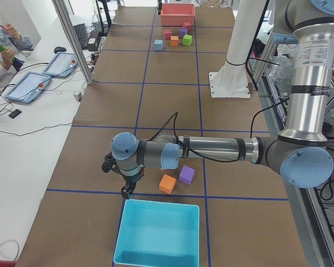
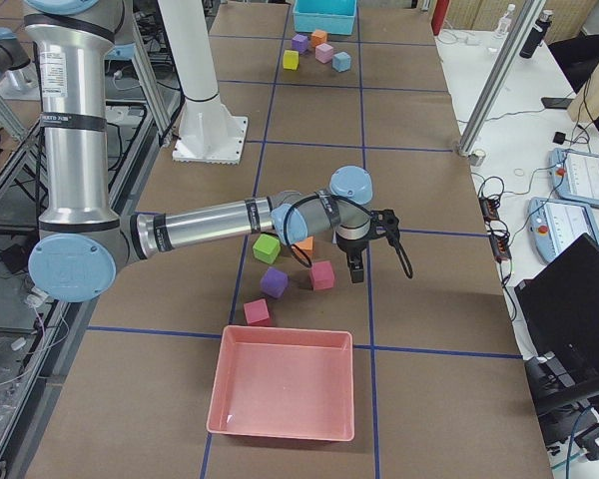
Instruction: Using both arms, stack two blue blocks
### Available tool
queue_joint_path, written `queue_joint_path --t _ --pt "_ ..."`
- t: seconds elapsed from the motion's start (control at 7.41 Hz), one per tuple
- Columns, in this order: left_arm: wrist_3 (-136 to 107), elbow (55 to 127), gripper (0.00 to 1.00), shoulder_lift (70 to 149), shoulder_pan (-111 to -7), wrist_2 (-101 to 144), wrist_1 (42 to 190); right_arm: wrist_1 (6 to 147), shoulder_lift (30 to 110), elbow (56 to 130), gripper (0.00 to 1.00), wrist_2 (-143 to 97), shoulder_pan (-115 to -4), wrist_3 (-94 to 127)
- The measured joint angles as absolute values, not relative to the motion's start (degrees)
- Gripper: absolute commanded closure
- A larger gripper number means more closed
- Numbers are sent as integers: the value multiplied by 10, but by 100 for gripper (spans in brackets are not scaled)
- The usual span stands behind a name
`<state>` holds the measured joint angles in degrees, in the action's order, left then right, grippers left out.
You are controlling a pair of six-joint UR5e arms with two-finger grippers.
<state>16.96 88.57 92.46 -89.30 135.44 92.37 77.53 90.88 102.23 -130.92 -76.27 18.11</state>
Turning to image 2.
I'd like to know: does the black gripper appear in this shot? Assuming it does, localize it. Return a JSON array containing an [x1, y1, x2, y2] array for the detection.
[[335, 233, 369, 283]]

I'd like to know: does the light blue foam block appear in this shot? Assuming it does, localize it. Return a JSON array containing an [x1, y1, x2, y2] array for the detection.
[[331, 51, 352, 73]]

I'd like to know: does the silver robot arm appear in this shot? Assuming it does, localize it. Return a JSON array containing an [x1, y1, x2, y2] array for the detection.
[[23, 1, 372, 302], [0, 27, 38, 93]]

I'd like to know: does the red foam block centre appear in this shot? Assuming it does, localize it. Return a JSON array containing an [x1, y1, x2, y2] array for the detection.
[[309, 260, 335, 290]]

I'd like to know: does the red foam block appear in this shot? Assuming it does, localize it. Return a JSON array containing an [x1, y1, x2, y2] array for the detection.
[[243, 298, 272, 327], [309, 260, 335, 290]]

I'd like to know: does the orange foam block near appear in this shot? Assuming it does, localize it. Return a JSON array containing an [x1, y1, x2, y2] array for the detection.
[[296, 237, 313, 257]]

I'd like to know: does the orange foam block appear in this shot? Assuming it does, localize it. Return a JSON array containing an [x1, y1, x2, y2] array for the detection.
[[296, 237, 313, 257], [310, 29, 327, 48]]

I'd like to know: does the purple foam block near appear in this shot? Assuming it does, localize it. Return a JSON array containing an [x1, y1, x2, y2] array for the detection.
[[260, 267, 289, 298]]

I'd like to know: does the purple foam block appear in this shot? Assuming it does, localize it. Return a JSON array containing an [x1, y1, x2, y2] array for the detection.
[[292, 34, 309, 55], [260, 267, 289, 298]]

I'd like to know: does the green foam block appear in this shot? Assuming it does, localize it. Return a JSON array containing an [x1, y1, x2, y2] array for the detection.
[[253, 235, 281, 264]]

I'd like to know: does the red foam block front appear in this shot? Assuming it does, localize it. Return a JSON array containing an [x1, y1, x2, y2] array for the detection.
[[243, 298, 272, 327]]

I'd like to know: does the pink plastic tray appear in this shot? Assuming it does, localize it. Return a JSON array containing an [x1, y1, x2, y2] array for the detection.
[[207, 325, 355, 442]]

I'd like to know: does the teach pendant lower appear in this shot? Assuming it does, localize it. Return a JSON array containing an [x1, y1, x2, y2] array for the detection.
[[528, 197, 599, 263]]

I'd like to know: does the teach pendant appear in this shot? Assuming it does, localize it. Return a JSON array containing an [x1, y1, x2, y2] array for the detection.
[[548, 148, 599, 209], [528, 197, 599, 263]]

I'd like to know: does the pink foam block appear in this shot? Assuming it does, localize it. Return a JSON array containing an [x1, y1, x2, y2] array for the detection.
[[314, 43, 334, 64]]

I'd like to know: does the yellow foam block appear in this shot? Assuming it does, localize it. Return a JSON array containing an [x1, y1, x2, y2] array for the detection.
[[283, 50, 300, 71]]

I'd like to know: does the black laptop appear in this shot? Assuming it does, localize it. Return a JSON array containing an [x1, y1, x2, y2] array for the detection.
[[515, 234, 599, 373]]

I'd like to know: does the purple foam block far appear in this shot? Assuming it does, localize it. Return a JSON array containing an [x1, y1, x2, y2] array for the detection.
[[292, 34, 309, 55]]

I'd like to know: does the orange foam block far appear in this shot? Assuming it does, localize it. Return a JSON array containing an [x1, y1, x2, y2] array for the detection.
[[310, 29, 327, 48]]

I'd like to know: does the teach pendant upper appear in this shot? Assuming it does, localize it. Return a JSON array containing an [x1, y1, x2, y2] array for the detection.
[[548, 148, 599, 209]]

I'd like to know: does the blue plastic bin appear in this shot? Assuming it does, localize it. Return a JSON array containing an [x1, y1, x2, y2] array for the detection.
[[293, 0, 357, 36]]

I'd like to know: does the black water bottle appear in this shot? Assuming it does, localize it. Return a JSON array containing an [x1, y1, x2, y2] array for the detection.
[[519, 9, 554, 59]]

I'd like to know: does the white pedestal column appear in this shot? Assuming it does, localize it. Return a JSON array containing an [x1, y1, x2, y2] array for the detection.
[[159, 0, 249, 165]]

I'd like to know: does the aluminium frame post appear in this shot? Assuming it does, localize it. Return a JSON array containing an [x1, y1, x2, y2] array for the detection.
[[455, 0, 545, 167]]

